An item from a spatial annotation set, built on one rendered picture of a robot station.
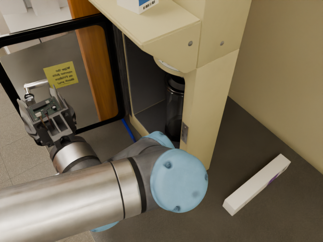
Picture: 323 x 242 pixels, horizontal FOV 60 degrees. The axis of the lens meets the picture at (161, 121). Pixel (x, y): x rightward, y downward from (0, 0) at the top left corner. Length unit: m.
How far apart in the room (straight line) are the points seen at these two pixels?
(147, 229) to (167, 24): 0.58
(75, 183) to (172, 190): 0.11
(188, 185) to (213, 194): 0.56
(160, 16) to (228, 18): 0.12
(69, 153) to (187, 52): 0.27
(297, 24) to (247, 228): 0.59
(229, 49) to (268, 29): 0.41
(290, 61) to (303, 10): 0.16
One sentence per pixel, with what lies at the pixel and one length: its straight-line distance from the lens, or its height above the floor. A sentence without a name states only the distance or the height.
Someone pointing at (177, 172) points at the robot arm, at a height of 1.45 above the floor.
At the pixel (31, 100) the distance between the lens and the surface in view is 0.83.
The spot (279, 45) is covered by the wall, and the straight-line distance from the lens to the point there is 0.96.
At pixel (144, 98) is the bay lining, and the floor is 1.07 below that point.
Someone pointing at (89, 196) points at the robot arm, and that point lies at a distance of 0.34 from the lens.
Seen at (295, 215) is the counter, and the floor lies 0.94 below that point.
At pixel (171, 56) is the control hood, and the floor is 1.46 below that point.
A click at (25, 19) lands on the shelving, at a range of 1.81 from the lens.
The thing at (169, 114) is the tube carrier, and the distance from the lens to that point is 0.82.
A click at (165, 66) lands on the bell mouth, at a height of 1.33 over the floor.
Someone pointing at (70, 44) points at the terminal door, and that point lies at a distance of 0.77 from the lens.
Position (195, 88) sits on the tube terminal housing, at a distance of 0.57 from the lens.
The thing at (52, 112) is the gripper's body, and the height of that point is 1.35.
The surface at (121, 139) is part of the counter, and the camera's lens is 1.01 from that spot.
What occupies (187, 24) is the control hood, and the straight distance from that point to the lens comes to 0.46.
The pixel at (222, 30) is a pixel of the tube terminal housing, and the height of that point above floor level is 1.47.
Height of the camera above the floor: 1.75
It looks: 50 degrees down
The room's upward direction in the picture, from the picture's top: straight up
